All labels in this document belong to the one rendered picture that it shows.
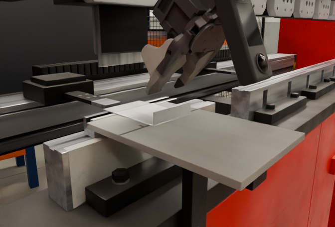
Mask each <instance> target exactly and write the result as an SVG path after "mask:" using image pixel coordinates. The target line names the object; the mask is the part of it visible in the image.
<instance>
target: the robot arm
mask: <svg viewBox="0 0 335 227"><path fill-rule="evenodd" d="M152 13H153V15H154V16H155V17H156V18H157V19H158V21H159V22H160V23H159V24H160V25H161V27H162V28H163V29H164V30H165V31H166V33H172V34H173V35H174V36H175V38H174V39H172V38H171V39H168V40H166V41H165V42H164V44H163V45H162V46H161V47H155V46H152V45H150V44H147V45H145V46H144V47H143V49H142V52H141V55H142V59H143V61H144V63H145V66H146V68H147V70H148V73H149V75H150V80H149V82H148V84H147V87H146V93H147V94H148V95H150V94H154V93H157V92H160V91H161V90H162V88H163V86H164V85H165V84H166V83H167V82H168V81H169V80H170V78H171V76H172V75H173V74H174V73H175V72H176V71H177V70H178V69H179V68H181V67H182V68H183V73H182V74H181V76H180V77H179V78H178V79H177V81H176V83H175V85H174V87H175V88H180V87H183V86H185V85H186V84H187V83H189V82H190V81H191V80H192V79H193V78H194V77H195V76H196V75H197V74H198V73H199V72H200V71H201V70H202V69H203V68H205V67H206V65H207V64H208V63H209V62H210V61H211V60H212V59H213V57H214V56H215V55H216V54H217V53H218V51H219V50H220V49H221V47H222V45H223V44H224V41H225V40H226V42H227V45H228V48H229V52H230V55H231V58H232V62H233V65H234V69H235V72H236V75H237V79H238V82H239V84H240V85H241V86H248V85H251V84H255V83H258V82H261V81H264V80H267V79H269V78H271V77H272V75H273V73H272V69H271V66H270V63H269V59H268V56H267V53H266V49H265V46H264V42H263V39H262V36H261V32H260V29H259V25H258V22H257V19H256V15H255V12H254V9H253V5H252V2H251V0H159V1H158V3H157V5H156V7H155V8H154V10H153V12H152Z"/></svg>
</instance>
